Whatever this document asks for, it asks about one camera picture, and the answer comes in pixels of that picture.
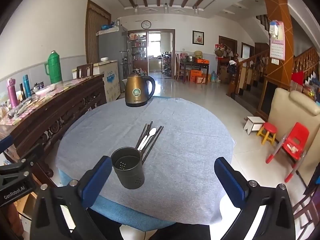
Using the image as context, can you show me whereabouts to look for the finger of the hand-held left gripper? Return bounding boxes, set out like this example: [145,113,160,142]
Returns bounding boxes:
[0,143,44,177]
[0,135,14,152]

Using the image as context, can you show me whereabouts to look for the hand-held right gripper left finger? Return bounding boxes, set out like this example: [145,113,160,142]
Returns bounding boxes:
[29,155,113,240]

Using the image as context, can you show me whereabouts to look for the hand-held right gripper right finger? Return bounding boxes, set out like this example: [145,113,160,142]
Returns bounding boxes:
[214,157,297,240]

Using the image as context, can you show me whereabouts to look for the dark metal utensil holder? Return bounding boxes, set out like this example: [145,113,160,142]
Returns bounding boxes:
[110,147,145,190]

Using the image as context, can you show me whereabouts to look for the dark wooden chopstick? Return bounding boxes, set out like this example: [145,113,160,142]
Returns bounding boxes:
[135,123,147,149]
[139,121,153,143]
[143,126,162,157]
[137,122,151,148]
[141,126,165,165]

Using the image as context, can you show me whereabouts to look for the white plastic spoon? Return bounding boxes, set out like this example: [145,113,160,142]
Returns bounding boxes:
[137,127,157,152]

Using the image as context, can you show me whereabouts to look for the blue table cover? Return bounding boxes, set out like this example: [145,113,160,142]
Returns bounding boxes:
[58,169,175,229]

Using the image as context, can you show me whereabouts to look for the carved wooden sideboard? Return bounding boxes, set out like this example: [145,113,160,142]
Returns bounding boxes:
[0,74,108,187]

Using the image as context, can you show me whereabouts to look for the pink water bottle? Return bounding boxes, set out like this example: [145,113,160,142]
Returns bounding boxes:
[7,78,19,108]

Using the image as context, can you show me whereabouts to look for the grey tablecloth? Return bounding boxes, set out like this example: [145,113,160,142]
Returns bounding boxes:
[55,96,237,225]

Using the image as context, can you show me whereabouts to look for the blue water bottle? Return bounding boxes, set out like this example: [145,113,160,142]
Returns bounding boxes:
[22,74,32,98]

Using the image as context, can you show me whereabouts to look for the white small stool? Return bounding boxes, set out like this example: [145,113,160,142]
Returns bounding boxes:
[244,116,266,135]

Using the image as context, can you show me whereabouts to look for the red and yellow stool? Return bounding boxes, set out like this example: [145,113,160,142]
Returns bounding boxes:
[257,122,278,145]

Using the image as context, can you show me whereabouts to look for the person's dark pants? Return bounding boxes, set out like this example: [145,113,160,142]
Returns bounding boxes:
[87,209,210,240]

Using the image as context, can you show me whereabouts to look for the floral table runner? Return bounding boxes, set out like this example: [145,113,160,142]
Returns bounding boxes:
[0,78,97,126]

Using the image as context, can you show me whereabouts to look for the red plastic child chair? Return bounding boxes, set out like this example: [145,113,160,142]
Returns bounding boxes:
[266,122,310,183]

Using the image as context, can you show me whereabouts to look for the dark wooden chair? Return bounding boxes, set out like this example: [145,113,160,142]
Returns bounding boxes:
[292,175,320,235]

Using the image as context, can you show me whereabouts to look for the green thermos flask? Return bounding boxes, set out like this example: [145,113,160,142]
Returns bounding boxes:
[44,51,63,85]

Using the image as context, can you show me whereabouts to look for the gold electric kettle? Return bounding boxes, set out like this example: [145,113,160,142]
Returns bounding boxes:
[124,70,156,107]

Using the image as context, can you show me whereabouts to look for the white chest freezer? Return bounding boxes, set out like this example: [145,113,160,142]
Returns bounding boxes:
[72,59,120,103]

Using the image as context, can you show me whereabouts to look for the wooden chair with carved back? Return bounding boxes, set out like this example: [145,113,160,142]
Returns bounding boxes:
[76,63,94,78]

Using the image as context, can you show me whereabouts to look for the wooden stair railing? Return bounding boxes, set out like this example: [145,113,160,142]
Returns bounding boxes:
[226,46,320,98]

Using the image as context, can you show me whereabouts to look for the dark wooden side table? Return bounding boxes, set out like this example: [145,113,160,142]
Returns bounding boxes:
[179,60,210,83]

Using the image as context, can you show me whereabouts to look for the wooden dining chair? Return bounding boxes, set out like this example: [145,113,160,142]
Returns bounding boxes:
[175,53,185,80]

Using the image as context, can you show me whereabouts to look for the grey refrigerator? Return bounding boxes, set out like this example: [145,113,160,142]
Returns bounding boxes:
[97,25,129,64]

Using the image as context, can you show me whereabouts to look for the wooden display shelf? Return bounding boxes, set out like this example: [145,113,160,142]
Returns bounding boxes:
[127,31,148,68]

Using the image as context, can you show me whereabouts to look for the brown curtain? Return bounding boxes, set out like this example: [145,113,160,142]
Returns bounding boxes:
[85,0,112,64]

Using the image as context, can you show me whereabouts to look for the orange wooden pillar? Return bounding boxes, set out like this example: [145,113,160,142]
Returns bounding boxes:
[261,0,294,85]

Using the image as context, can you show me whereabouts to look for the wall calendar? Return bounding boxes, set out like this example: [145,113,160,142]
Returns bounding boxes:
[269,21,286,61]

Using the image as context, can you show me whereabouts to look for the framed wall picture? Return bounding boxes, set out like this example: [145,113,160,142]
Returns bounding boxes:
[192,30,205,46]

